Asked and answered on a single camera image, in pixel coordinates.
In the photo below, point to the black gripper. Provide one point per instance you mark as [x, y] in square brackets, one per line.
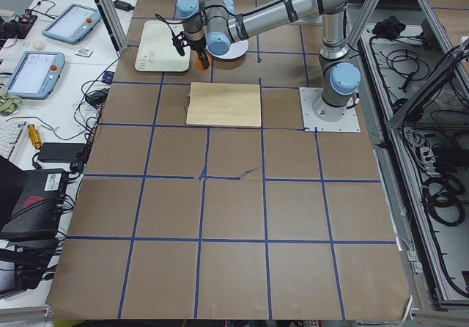
[198, 46]

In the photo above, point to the orange mandarin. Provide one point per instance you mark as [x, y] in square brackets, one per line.
[202, 65]

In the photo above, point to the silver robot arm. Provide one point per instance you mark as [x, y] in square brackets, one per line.
[213, 26]

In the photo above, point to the pale green bear tray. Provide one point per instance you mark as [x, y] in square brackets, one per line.
[156, 52]

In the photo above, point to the white ceramic plate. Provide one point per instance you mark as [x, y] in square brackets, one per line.
[236, 50]

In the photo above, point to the bamboo cutting board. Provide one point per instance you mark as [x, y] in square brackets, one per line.
[220, 104]

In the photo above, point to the upper blue teach pendant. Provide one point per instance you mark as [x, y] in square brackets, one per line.
[72, 25]

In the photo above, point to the blue teach pendant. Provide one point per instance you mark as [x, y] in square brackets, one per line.
[72, 25]
[36, 74]

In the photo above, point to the lower blue teach pendant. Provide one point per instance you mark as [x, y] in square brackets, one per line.
[36, 74]

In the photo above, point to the black power adapter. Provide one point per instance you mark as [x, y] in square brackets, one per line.
[54, 152]

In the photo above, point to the gold cylindrical tool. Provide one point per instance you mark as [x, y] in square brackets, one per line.
[34, 137]

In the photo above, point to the black computer box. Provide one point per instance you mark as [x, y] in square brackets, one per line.
[31, 203]

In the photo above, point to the aluminium frame post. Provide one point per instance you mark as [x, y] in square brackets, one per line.
[113, 25]

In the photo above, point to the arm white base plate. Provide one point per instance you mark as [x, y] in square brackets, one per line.
[320, 117]

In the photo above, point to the aluminium cable rack frame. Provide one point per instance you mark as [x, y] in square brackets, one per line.
[415, 55]

